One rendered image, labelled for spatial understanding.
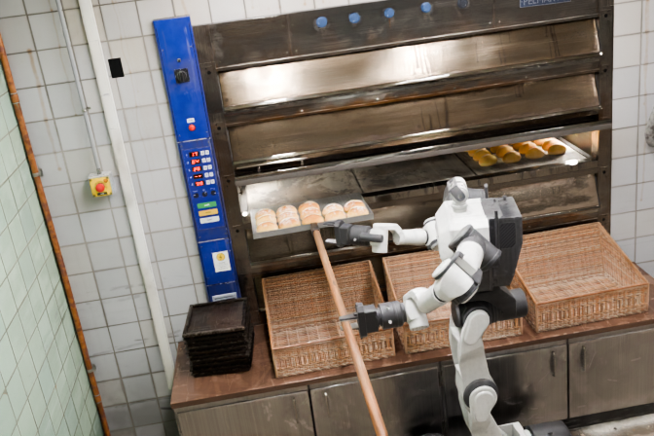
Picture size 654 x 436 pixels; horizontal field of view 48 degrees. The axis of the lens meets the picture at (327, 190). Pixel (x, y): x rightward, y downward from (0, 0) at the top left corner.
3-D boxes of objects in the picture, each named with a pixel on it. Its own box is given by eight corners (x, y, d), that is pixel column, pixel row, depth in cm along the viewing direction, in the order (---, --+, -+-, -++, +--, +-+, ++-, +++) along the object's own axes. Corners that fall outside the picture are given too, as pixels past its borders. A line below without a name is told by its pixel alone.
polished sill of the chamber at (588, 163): (242, 219, 358) (241, 212, 357) (593, 163, 372) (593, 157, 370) (242, 224, 353) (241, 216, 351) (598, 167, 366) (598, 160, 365)
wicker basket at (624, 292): (496, 286, 379) (494, 238, 369) (599, 268, 385) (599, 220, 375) (535, 334, 334) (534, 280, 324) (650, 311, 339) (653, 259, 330)
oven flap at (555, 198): (250, 265, 360) (245, 225, 360) (597, 208, 373) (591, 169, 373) (250, 266, 355) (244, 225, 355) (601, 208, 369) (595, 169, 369)
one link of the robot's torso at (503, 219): (512, 261, 294) (509, 178, 282) (527, 303, 262) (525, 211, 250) (438, 267, 297) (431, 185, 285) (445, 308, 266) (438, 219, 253)
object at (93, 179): (94, 193, 339) (90, 173, 335) (116, 190, 339) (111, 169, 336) (91, 199, 332) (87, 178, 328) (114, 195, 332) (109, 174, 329)
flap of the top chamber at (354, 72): (224, 112, 333) (217, 69, 333) (598, 57, 346) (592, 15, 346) (223, 111, 328) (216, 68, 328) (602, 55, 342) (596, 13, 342)
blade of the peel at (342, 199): (374, 219, 329) (373, 213, 328) (253, 238, 324) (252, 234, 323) (359, 192, 363) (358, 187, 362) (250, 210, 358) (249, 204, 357)
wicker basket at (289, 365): (268, 325, 370) (259, 276, 361) (376, 306, 375) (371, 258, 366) (274, 380, 325) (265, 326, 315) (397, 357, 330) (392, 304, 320)
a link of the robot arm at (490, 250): (477, 277, 243) (482, 263, 256) (495, 259, 240) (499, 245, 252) (451, 253, 244) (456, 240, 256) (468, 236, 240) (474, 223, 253)
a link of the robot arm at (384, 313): (358, 311, 238) (393, 305, 239) (353, 298, 247) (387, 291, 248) (362, 345, 242) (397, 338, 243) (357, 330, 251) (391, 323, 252)
